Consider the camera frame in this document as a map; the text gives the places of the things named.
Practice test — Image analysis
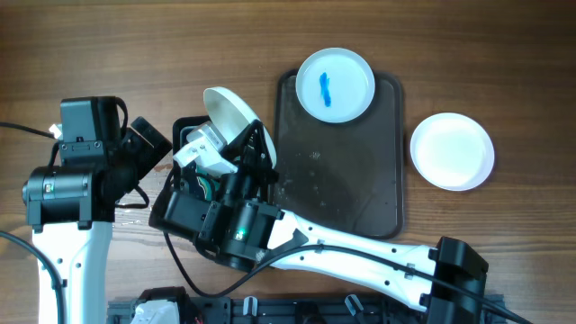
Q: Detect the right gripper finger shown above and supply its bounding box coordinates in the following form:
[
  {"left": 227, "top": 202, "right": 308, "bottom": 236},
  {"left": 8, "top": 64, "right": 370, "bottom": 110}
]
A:
[
  {"left": 227, "top": 120, "right": 264, "bottom": 161},
  {"left": 256, "top": 128, "right": 278, "bottom": 175}
]

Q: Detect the white plate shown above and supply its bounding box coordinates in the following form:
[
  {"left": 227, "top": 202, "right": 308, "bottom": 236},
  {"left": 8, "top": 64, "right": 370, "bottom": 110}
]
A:
[
  {"left": 409, "top": 112, "right": 496, "bottom": 192},
  {"left": 295, "top": 48, "right": 375, "bottom": 123},
  {"left": 203, "top": 86, "right": 259, "bottom": 145}
]

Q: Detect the green yellow sponge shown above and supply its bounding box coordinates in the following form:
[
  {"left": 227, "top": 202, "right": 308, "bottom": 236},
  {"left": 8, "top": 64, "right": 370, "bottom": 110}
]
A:
[{"left": 196, "top": 174, "right": 220, "bottom": 201}]

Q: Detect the white plate top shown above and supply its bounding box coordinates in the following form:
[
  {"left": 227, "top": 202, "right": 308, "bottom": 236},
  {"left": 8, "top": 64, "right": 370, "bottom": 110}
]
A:
[{"left": 295, "top": 48, "right": 375, "bottom": 123}]

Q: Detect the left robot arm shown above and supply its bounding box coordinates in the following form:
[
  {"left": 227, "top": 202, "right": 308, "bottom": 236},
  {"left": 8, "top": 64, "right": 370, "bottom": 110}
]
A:
[{"left": 22, "top": 96, "right": 172, "bottom": 323}]

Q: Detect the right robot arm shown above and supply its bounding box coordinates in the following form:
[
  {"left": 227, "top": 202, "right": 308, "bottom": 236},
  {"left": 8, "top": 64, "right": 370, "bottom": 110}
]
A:
[{"left": 149, "top": 121, "right": 488, "bottom": 323}]

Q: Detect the brown plastic tray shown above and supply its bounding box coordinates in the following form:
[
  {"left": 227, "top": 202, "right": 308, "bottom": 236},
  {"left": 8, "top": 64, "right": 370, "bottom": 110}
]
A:
[{"left": 270, "top": 70, "right": 405, "bottom": 240}]

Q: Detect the black water basin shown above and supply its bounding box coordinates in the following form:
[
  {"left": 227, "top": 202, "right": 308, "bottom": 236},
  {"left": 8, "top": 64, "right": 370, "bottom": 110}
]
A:
[{"left": 171, "top": 114, "right": 271, "bottom": 226}]

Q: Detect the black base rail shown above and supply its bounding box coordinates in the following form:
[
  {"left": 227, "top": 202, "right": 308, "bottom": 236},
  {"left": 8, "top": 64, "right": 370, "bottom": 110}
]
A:
[{"left": 106, "top": 287, "right": 506, "bottom": 324}]

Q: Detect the black right cable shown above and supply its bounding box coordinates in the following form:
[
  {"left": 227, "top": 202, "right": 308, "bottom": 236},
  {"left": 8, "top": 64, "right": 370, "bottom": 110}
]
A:
[{"left": 161, "top": 170, "right": 536, "bottom": 324}]

